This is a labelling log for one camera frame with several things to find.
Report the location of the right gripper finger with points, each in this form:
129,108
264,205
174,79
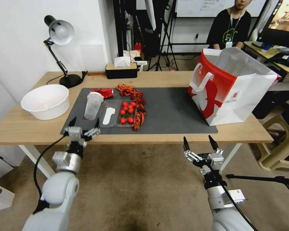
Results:
186,144
213,144

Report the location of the white table leg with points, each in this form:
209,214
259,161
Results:
36,158
230,157

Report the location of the beige side desk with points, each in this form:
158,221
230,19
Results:
267,54

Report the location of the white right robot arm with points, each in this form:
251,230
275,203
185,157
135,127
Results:
219,199

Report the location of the black tripod leg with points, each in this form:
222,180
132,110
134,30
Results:
267,178

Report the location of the white tissue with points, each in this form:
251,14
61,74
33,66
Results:
121,61

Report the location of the crushed red can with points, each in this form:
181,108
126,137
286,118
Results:
105,92

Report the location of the black metal rack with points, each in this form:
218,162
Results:
122,29

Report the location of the black tissue box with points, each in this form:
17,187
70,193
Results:
121,72

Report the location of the large white bowl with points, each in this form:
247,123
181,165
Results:
47,106

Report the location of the red crayfish shell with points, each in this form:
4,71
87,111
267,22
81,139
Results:
141,101
138,121
137,95
142,108
125,89

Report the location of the black tripod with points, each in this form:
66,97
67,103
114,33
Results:
165,41

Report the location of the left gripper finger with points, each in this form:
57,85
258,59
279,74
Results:
97,124
73,122

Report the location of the black desk lamp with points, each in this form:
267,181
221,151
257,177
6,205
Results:
62,31

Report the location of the clear plastic cup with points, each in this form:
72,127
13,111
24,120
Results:
92,107

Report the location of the whiteboard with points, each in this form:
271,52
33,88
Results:
200,8

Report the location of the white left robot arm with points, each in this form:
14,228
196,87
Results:
60,190

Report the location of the black monitor screen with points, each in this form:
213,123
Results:
283,21

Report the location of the clear disposable takeout box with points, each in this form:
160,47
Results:
116,113

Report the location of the dark grey table mat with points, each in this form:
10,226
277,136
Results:
168,113

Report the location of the white plastic spoon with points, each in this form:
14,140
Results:
108,116

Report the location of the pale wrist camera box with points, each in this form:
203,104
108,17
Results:
75,133
215,159

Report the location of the red white delivery bag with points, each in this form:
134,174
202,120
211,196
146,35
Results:
233,96

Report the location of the person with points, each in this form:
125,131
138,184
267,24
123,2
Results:
231,26

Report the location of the beige plastic stool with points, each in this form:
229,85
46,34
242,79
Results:
283,144

